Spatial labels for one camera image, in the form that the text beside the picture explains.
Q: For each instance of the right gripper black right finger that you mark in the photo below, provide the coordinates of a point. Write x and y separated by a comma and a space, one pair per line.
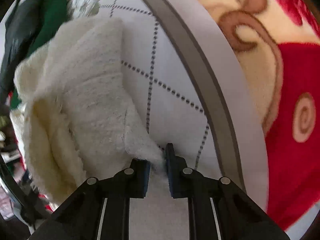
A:
217, 209

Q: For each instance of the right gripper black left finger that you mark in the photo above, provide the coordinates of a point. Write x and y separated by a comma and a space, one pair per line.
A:
98, 209

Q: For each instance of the white fluffy sweater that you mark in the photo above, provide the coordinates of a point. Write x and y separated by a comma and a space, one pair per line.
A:
78, 119

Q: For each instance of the stack of folded clothes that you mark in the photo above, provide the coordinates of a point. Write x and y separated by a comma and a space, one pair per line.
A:
9, 147

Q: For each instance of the black jacket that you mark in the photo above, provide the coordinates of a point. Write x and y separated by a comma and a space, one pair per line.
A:
21, 28

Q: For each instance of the red floral bed blanket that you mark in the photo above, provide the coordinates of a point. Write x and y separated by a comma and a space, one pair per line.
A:
235, 85

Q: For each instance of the dark green striped-cuff sweater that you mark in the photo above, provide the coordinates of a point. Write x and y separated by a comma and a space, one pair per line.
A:
54, 14

